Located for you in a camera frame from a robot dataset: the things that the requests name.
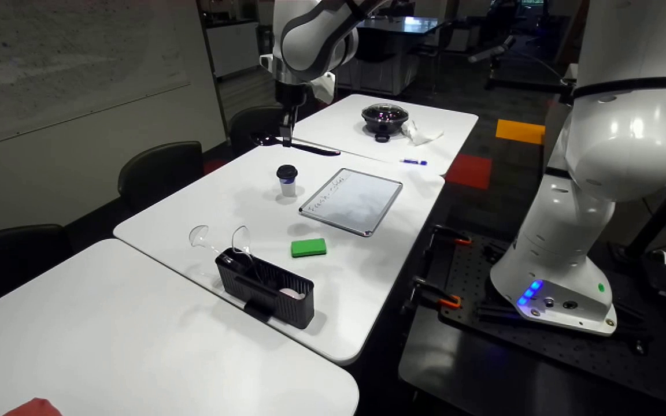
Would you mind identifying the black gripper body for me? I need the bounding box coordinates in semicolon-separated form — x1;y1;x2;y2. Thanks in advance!
273;76;311;120

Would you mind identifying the black spoon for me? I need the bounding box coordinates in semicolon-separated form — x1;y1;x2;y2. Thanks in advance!
262;135;346;160

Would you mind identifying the black utensil holder box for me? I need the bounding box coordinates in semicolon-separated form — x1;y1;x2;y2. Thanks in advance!
214;245;318;330

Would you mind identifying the black office chair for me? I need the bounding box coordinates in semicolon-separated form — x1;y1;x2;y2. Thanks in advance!
0;223;70;316
115;138;206;212
226;104;290;152

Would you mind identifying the white background cabinet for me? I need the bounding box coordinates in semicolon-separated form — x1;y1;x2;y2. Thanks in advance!
204;22;265;79

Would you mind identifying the black bowl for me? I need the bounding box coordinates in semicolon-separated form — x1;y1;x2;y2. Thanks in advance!
358;104;413;146

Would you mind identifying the small framed whiteboard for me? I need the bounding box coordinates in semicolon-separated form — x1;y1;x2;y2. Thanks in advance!
299;167;405;239

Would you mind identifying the dark background desk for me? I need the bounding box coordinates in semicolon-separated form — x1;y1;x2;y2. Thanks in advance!
332;11;445;64

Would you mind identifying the green sponge block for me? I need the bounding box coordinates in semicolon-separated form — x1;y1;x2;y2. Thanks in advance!
290;235;328;262

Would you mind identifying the white crumpled plastic piece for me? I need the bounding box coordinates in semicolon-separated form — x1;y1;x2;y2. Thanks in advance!
405;120;447;149

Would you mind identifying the red box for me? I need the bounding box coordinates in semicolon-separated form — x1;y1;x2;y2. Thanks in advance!
447;150;498;195

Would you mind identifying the orange black bar clamp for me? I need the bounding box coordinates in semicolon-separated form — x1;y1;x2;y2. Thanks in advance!
432;223;476;249
413;280;462;315

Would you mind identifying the yellow box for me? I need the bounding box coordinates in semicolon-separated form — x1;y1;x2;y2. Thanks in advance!
494;117;550;149

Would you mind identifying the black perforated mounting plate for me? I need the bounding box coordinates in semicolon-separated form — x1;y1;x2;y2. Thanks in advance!
396;223;666;416

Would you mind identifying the red cloth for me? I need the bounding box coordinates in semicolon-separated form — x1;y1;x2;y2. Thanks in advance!
3;396;65;416

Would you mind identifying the black stand pole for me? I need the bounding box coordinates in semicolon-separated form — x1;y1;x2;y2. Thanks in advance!
625;168;666;263

